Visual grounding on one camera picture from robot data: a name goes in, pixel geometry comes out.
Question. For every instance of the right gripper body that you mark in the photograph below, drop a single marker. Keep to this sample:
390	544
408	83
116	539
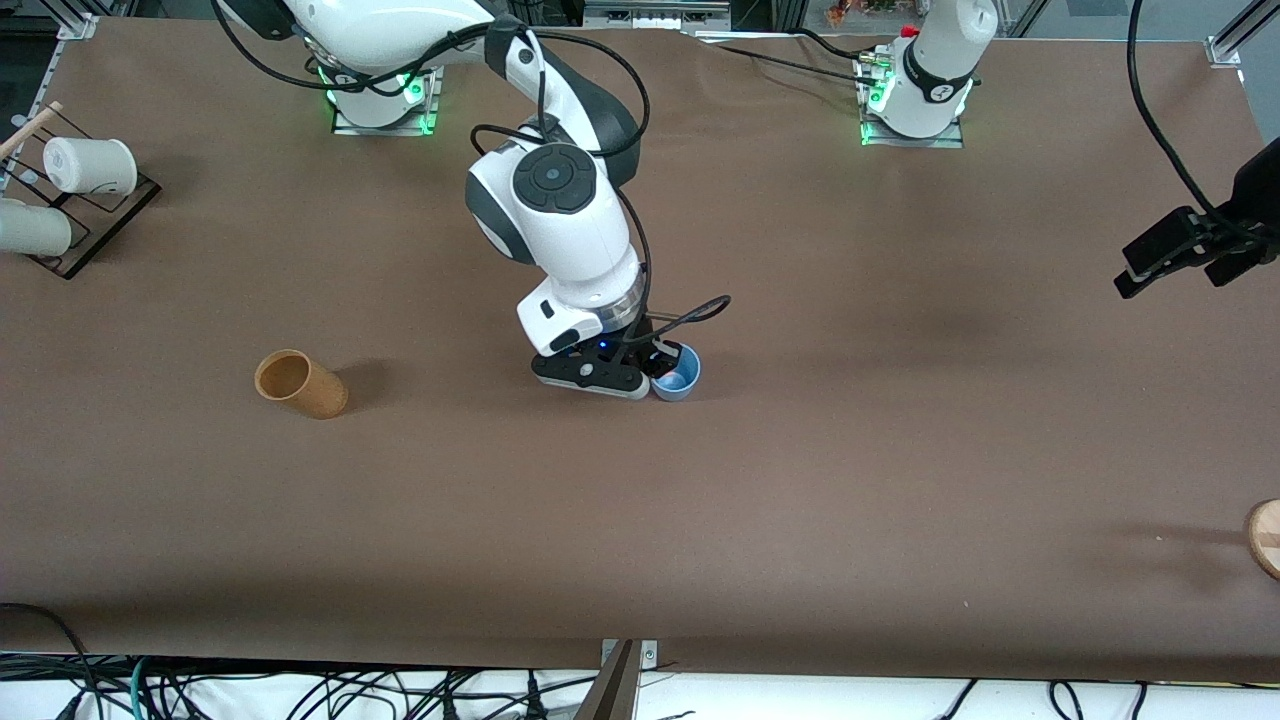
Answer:
636	341

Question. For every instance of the blue plastic cup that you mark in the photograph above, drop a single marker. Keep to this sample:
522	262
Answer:
685	385

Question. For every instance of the brown wooden cup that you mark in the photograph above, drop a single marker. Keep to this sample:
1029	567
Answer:
312	392

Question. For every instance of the white ceramic cup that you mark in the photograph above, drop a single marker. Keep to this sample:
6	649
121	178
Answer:
30	228
90	165

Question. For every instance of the brown table cover sheet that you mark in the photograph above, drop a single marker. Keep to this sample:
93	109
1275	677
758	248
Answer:
900	450

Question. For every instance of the round wooden disc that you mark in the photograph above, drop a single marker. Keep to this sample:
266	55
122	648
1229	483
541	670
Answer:
1266	538

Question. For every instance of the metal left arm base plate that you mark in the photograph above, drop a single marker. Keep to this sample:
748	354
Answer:
955	140

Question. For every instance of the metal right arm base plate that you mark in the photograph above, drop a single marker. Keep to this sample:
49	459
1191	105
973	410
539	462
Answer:
432	105

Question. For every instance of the grey metal frame profile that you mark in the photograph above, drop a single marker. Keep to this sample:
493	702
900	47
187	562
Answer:
650	14

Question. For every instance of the grey metal camera mount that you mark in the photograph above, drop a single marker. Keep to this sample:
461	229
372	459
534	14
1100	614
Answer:
615	690

